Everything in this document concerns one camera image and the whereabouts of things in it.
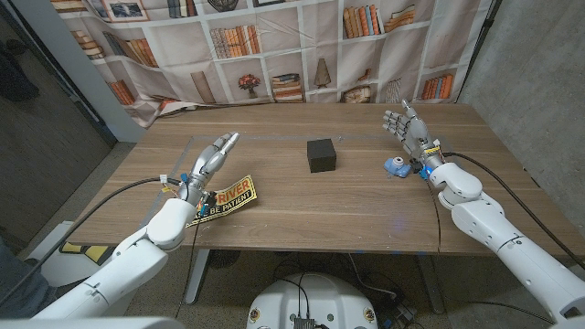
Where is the black cube block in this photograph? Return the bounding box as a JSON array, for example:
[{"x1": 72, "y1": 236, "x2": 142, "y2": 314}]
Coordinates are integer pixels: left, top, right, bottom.
[{"x1": 306, "y1": 138, "x2": 337, "y2": 174}]

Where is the white table leg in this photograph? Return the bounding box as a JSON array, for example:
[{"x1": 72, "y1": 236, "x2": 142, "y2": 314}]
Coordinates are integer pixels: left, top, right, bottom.
[
  {"x1": 418, "y1": 254, "x2": 445, "y2": 315},
  {"x1": 185, "y1": 249, "x2": 211, "y2": 305}
]

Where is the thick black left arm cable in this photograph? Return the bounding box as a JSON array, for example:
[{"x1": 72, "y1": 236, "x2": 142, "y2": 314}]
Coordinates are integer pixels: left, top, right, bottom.
[{"x1": 0, "y1": 176, "x2": 184, "y2": 307}]

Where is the yellow black floor marker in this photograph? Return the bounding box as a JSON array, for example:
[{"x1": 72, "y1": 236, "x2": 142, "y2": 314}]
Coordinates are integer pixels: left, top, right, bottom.
[{"x1": 58, "y1": 241, "x2": 115, "y2": 266}]

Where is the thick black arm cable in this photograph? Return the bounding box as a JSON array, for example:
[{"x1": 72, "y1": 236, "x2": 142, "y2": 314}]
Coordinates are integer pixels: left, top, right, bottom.
[
  {"x1": 0, "y1": 176, "x2": 184, "y2": 307},
  {"x1": 441, "y1": 152, "x2": 585, "y2": 271}
]

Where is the person leg in jeans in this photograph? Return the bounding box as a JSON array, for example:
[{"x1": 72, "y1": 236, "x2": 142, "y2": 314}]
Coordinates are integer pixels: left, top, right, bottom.
[{"x1": 0, "y1": 237, "x2": 56, "y2": 319}]

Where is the floor power strip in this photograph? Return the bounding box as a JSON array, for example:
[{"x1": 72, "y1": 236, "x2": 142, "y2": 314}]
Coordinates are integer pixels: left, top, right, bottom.
[{"x1": 383, "y1": 303, "x2": 418, "y2": 328}]

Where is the small blue toy camera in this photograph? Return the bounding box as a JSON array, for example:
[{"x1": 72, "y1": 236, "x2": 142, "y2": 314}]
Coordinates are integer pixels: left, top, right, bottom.
[{"x1": 383, "y1": 156, "x2": 413, "y2": 179}]

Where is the grey floor cable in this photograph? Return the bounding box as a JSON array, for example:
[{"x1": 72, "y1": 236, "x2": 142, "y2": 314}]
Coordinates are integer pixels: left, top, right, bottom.
[{"x1": 348, "y1": 253, "x2": 399, "y2": 299}]

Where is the yellow black bumper sticker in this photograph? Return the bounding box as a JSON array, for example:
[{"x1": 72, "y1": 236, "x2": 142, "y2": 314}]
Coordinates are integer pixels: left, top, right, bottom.
[{"x1": 186, "y1": 175, "x2": 258, "y2": 228}]

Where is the black backdrop stand pole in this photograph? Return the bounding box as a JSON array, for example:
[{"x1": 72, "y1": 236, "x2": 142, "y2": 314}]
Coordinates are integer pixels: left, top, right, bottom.
[{"x1": 456, "y1": 0, "x2": 503, "y2": 104}]

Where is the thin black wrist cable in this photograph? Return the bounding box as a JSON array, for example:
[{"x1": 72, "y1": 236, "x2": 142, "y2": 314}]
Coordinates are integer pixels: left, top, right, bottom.
[
  {"x1": 175, "y1": 217, "x2": 205, "y2": 320},
  {"x1": 424, "y1": 177, "x2": 443, "y2": 255}
]

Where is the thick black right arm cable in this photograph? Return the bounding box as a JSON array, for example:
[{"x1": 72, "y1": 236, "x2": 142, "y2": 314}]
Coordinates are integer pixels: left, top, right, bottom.
[{"x1": 441, "y1": 152, "x2": 585, "y2": 271}]

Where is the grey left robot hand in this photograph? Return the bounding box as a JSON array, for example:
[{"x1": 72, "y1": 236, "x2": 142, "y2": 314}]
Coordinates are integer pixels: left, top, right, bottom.
[{"x1": 176, "y1": 132, "x2": 241, "y2": 207}]

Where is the thin black left wrist cable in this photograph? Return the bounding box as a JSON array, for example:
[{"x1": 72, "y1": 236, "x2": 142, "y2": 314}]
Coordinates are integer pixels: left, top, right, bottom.
[{"x1": 175, "y1": 217, "x2": 205, "y2": 320}]

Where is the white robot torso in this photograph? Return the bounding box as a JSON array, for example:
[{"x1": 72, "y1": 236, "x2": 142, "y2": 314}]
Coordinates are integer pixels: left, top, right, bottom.
[{"x1": 246, "y1": 272, "x2": 379, "y2": 329}]

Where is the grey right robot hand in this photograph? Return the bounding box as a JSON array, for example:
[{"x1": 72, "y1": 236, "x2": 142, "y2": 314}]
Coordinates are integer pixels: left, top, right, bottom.
[{"x1": 382, "y1": 99, "x2": 444, "y2": 170}]

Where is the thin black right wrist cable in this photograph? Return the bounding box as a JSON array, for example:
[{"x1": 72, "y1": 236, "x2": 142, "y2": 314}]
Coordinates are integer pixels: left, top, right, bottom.
[{"x1": 424, "y1": 177, "x2": 443, "y2": 255}]

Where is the printed bookshelf backdrop cloth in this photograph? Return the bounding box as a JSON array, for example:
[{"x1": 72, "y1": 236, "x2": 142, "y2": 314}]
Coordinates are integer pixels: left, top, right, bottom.
[{"x1": 49, "y1": 0, "x2": 497, "y2": 129}]

